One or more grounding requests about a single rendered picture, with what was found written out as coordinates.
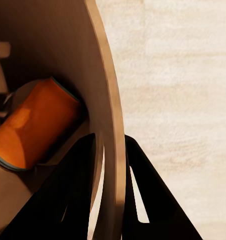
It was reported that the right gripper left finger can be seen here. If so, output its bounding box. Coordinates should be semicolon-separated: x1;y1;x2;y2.
0;133;96;240

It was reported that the trash can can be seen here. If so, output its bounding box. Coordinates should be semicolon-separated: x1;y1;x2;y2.
0;0;126;240

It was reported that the can of soda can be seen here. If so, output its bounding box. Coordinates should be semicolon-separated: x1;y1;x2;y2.
0;76;84;171

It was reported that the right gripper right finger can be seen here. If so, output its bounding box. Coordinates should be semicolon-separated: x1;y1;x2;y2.
121;135;203;240

